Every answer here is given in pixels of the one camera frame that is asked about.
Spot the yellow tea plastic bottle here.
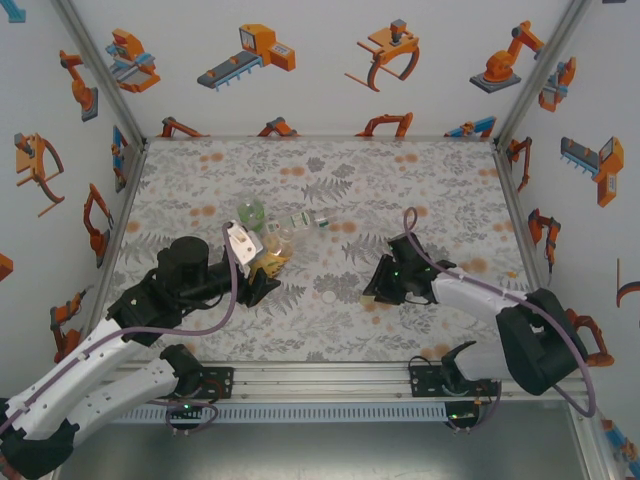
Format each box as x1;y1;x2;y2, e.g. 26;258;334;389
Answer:
249;233;295;279

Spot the small green clear bottle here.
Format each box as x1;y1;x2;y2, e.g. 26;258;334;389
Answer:
237;198;267;232

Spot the clear bottle white green label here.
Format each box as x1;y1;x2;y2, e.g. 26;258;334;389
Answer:
264;210;332;241

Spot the floral printed table mat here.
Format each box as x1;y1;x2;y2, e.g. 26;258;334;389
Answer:
94;137;546;364

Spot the aluminium side rail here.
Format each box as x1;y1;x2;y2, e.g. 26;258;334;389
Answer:
492;139;549;296
92;139;151;311

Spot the aluminium table edge rail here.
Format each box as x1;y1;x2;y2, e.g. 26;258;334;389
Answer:
112;360;591;404

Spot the grey slotted cable duct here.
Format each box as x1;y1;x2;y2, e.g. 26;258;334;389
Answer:
112;403;449;424

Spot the aluminium frame post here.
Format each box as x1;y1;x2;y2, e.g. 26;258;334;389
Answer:
493;0;595;147
52;0;150;147

